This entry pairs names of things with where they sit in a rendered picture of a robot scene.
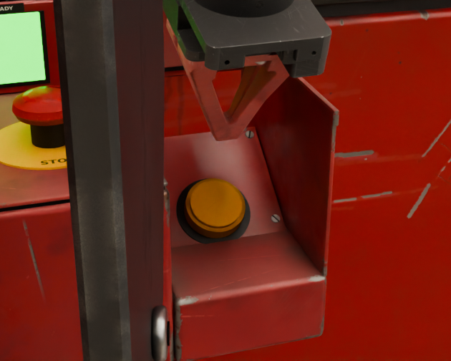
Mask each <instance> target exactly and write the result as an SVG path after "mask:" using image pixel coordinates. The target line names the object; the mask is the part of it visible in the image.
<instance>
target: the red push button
mask: <svg viewBox="0 0 451 361"><path fill-rule="evenodd" d="M12 112H13V113H14V114H15V116H16V118H17V119H18V120H19V121H21V122H23V123H26V124H28V125H30V128H31V141H32V144H33V145H35V146H36V147H38V148H59V147H62V146H64V145H65V140H64V123H63V114H62V98H61V89H60V86H43V87H35V88H32V89H30V90H27V91H26V92H23V93H22V94H20V95H19V96H17V97H16V98H15V99H14V101H13V105H12Z"/></svg>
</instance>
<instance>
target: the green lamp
mask: <svg viewBox="0 0 451 361"><path fill-rule="evenodd" d="M36 80H45V71H44V55H43V47H42V33H41V24H40V16H39V12H29V13H20V14H2V15H0V84H7V83H15V82H28V81H36Z"/></svg>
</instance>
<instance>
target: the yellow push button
mask: <svg viewBox="0 0 451 361"><path fill-rule="evenodd" d="M245 210H246V205H245V201H244V198H243V196H242V194H241V192H240V191H239V190H238V189H237V188H236V187H235V186H234V185H232V184H231V183H229V182H227V181H225V180H221V179H217V178H209V179H205V180H202V181H200V182H198V183H196V184H195V185H194V186H193V187H192V188H191V189H190V191H189V192H188V195H187V198H186V200H185V206H184V213H185V218H186V220H187V222H188V224H189V225H190V227H191V228H192V229H193V230H194V231H196V232H197V233H199V234H201V235H203V236H206V237H209V238H223V237H226V236H229V235H231V234H232V233H233V232H234V231H236V230H237V228H238V227H239V226H240V224H241V221H242V220H243V217H244V214H245Z"/></svg>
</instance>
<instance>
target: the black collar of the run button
mask: <svg viewBox="0 0 451 361"><path fill-rule="evenodd" d="M205 179H209V178H205ZM205 179H202V180H197V181H195V182H193V183H191V184H190V185H189V186H187V187H186V188H185V189H184V190H183V191H182V193H181V194H180V196H179V198H178V201H177V205H176V214H177V218H178V222H179V224H180V226H181V228H182V229H183V230H184V232H186V234H187V235H189V237H191V238H192V239H194V240H196V241H198V242H200V243H202V244H210V243H215V242H220V241H228V240H234V239H239V238H240V237H241V236H242V235H243V234H244V233H245V231H246V229H247V228H248V225H249V222H250V217H251V211H250V207H249V205H248V201H247V200H246V197H245V196H244V195H243V194H242V193H241V194H242V196H243V198H244V201H245V205H246V210H245V214H244V217H243V220H242V221H241V224H240V226H239V227H238V228H237V230H236V231H234V232H233V233H232V234H231V235H229V236H226V237H223V238H209V237H206V236H203V235H201V234H199V233H197V232H196V231H194V230H193V229H192V228H191V227H190V225H189V224H188V222H187V220H186V218H185V213H184V206H185V200H186V198H187V195H188V192H189V191H190V189H191V188H192V187H193V186H194V185H195V184H196V183H198V182H200V181H203V180H205ZM240 192H241V191H240Z"/></svg>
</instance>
